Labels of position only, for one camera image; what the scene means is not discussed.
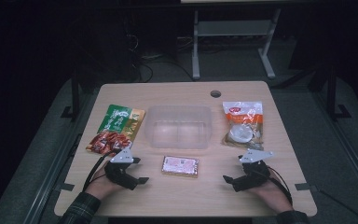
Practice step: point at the black metal stand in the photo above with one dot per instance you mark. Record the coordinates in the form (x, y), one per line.
(332, 93)
(75, 96)

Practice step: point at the grey metal rail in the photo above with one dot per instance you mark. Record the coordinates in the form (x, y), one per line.
(52, 174)
(351, 155)

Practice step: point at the orange and white food packet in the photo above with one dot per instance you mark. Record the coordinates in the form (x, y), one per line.
(244, 124)

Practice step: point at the person's left hand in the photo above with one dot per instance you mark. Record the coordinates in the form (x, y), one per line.
(101, 186)

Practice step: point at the grey tape strip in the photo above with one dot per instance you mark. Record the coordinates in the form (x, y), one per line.
(304, 186)
(67, 187)

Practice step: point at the clear plastic container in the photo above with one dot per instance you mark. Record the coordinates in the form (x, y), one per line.
(178, 127)

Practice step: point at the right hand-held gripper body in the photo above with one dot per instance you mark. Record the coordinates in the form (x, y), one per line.
(253, 177)

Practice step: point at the small pink box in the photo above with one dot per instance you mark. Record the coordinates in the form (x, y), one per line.
(180, 165)

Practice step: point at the green and red snack packet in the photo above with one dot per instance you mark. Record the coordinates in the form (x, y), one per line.
(116, 127)

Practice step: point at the grey metal table frame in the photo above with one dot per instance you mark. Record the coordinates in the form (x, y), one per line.
(234, 27)

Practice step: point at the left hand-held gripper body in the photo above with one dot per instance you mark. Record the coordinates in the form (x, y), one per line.
(121, 177)

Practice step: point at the person's right hand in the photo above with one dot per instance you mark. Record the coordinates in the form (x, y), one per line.
(276, 194)

